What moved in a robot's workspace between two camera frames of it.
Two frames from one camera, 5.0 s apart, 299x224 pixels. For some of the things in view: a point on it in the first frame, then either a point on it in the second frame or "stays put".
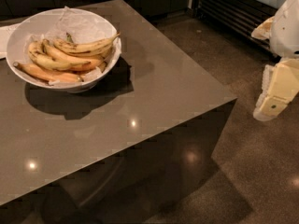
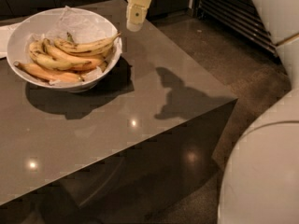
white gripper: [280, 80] -> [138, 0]
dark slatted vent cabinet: [233, 11] stays put
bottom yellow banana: [47, 75] stays put
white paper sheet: [5, 34] stays put
